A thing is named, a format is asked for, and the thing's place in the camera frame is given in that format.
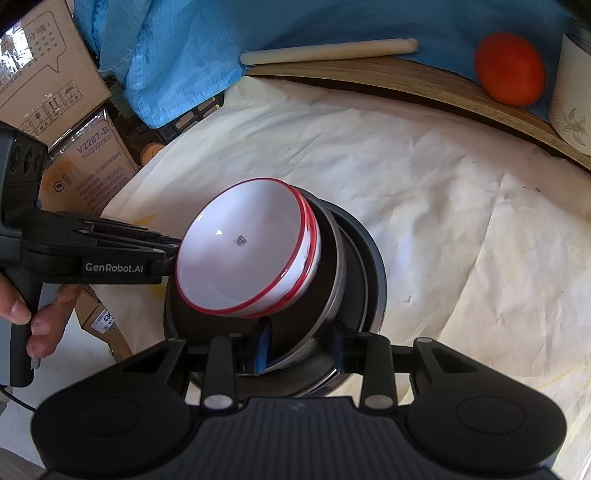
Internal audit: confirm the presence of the blue fabric garment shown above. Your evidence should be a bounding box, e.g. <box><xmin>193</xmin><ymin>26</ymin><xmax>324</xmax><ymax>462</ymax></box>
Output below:
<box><xmin>74</xmin><ymin>0</ymin><xmax>573</xmax><ymax>130</ymax></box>

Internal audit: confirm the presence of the small labelled cardboard box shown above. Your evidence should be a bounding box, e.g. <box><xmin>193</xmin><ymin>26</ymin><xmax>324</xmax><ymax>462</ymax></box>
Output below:
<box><xmin>76</xmin><ymin>284</ymin><xmax>134</xmax><ymax>361</ymax></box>

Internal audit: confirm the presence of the black plastic crate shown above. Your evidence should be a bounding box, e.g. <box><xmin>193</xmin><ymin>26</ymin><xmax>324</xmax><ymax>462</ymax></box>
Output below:
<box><xmin>106</xmin><ymin>76</ymin><xmax>227</xmax><ymax>144</ymax></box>

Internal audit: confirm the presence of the wooden shelf board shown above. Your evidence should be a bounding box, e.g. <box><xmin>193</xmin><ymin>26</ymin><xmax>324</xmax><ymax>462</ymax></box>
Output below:
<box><xmin>245</xmin><ymin>55</ymin><xmax>591</xmax><ymax>171</ymax></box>

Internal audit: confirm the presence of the cream rolling pin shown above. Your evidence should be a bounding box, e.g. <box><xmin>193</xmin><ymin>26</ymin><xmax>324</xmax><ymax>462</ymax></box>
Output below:
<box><xmin>240</xmin><ymin>39</ymin><xmax>419</xmax><ymax>65</ymax></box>

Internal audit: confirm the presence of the white red-rimmed bowl dark mark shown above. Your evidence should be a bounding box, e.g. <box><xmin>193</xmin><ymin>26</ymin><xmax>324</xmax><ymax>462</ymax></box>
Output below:
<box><xmin>174</xmin><ymin>178</ymin><xmax>317</xmax><ymax>317</ymax></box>

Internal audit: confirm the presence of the cream table cover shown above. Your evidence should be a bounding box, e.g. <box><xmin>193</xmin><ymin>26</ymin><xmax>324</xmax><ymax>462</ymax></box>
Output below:
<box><xmin>90</xmin><ymin>76</ymin><xmax>591</xmax><ymax>462</ymax></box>

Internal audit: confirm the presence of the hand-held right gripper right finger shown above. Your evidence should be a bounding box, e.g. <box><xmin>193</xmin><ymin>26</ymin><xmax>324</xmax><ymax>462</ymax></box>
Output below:
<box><xmin>329</xmin><ymin>323</ymin><xmax>482</xmax><ymax>411</ymax></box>

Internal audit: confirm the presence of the red tomato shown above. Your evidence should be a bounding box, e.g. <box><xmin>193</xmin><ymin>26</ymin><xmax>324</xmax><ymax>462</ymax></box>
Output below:
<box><xmin>475</xmin><ymin>32</ymin><xmax>546</xmax><ymax>107</ymax></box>

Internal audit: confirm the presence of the beige thermos cup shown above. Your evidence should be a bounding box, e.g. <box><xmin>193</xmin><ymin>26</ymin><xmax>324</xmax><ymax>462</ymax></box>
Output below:
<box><xmin>548</xmin><ymin>28</ymin><xmax>591</xmax><ymax>157</ymax></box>

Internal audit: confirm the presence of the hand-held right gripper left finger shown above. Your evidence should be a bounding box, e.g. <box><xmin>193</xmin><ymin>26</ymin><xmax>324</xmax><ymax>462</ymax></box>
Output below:
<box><xmin>117</xmin><ymin>322</ymin><xmax>274</xmax><ymax>411</ymax></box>

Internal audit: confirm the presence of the person's left hand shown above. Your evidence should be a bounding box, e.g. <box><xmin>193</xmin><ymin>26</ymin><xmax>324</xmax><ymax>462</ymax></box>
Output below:
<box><xmin>0</xmin><ymin>270</ymin><xmax>84</xmax><ymax>360</ymax></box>

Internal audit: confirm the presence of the black cable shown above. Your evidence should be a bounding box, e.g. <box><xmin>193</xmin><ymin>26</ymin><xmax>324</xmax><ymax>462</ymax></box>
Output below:
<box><xmin>0</xmin><ymin>385</ymin><xmax>38</xmax><ymax>411</ymax></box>

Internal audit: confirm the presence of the white-labelled large cardboard box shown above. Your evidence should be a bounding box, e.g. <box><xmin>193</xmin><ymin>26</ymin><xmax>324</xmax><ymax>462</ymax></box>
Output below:
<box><xmin>37</xmin><ymin>106</ymin><xmax>141</xmax><ymax>217</ymax></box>

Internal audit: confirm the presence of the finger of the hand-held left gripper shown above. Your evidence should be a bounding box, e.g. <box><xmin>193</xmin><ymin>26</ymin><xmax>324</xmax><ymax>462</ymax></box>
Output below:
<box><xmin>139</xmin><ymin>244</ymin><xmax>182</xmax><ymax>265</ymax></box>
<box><xmin>92</xmin><ymin>220</ymin><xmax>183</xmax><ymax>246</ymax></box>

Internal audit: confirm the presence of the brown red-printed cardboard box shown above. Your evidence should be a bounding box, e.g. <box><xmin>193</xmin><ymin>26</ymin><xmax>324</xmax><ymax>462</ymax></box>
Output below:
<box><xmin>0</xmin><ymin>0</ymin><xmax>112</xmax><ymax>139</ymax></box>

